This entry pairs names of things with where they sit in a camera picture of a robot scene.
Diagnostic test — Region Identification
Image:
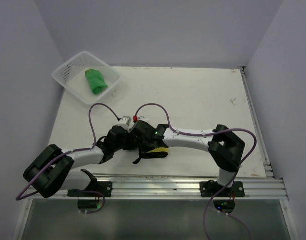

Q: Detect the aluminium mounting rail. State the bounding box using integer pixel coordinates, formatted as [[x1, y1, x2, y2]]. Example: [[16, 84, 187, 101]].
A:
[[95, 174, 288, 200]]

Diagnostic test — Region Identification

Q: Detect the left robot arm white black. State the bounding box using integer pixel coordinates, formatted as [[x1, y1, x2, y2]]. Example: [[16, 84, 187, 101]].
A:
[[23, 125, 137, 199]]

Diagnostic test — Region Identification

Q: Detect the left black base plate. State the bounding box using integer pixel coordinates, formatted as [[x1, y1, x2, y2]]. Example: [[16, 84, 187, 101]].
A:
[[67, 181, 113, 198]]

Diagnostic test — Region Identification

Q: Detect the green microfiber towel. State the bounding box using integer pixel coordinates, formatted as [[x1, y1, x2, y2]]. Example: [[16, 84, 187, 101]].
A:
[[85, 69, 108, 95]]

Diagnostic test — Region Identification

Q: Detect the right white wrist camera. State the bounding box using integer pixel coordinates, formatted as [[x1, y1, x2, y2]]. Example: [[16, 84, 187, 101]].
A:
[[133, 115, 149, 123]]

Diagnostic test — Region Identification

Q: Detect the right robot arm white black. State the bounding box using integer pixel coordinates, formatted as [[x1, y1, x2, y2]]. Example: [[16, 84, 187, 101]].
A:
[[130, 120, 245, 196]]

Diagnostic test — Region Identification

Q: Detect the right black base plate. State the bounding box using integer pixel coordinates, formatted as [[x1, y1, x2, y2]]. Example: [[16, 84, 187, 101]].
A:
[[199, 180, 245, 198]]

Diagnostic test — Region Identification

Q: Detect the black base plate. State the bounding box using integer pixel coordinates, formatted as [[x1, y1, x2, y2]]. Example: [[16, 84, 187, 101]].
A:
[[67, 181, 113, 198], [199, 180, 245, 198]]

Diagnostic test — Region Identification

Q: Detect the yellow microfiber towel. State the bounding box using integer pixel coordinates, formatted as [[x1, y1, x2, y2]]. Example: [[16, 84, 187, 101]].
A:
[[132, 147, 168, 165]]

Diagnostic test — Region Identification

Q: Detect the white plastic basket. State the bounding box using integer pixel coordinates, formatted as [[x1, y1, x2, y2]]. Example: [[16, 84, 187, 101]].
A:
[[52, 51, 122, 105]]

